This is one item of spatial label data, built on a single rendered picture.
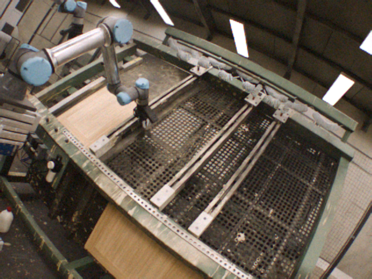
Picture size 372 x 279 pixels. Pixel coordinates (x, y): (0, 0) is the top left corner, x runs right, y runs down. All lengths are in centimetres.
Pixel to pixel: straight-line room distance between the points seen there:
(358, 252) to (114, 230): 628
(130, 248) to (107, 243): 18
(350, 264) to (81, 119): 671
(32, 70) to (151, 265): 123
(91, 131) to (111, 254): 82
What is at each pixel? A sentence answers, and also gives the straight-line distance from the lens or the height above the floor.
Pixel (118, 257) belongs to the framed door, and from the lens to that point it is 166.
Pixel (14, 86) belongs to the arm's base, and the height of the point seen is 109.
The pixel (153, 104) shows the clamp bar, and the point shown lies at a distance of 171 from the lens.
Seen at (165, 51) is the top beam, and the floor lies 180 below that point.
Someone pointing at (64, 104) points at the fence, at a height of 100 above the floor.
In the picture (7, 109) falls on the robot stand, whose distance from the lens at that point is 119.
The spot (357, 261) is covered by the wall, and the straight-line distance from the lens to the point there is 714.
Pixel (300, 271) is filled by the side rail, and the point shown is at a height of 103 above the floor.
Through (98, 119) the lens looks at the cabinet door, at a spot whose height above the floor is 106.
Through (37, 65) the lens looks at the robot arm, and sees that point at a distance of 100.
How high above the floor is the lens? 132
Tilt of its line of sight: 2 degrees down
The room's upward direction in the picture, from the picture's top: 32 degrees clockwise
